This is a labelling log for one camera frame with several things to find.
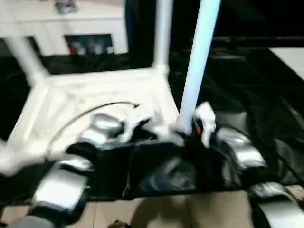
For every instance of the white plastic table top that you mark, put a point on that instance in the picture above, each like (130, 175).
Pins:
(95, 88)

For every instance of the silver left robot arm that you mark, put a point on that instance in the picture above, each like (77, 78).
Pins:
(61, 185)

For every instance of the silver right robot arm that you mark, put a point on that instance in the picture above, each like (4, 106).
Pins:
(247, 154)

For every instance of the black mat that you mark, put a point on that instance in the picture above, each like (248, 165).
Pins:
(237, 95)

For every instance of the dark rounded robot part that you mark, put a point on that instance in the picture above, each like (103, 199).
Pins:
(120, 225)

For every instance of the white flat board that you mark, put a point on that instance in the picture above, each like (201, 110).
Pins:
(289, 59)

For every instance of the white cabinet with glass doors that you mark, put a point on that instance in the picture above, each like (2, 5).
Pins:
(95, 21)

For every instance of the grey robot torso cover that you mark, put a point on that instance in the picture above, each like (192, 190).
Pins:
(31, 222)

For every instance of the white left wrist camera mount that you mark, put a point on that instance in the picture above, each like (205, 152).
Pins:
(135, 118)

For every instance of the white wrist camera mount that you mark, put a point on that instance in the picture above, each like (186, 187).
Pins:
(206, 114)
(135, 118)

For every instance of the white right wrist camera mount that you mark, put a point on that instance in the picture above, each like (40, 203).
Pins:
(206, 114)

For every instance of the blue vertical post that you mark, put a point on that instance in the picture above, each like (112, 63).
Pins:
(128, 23)

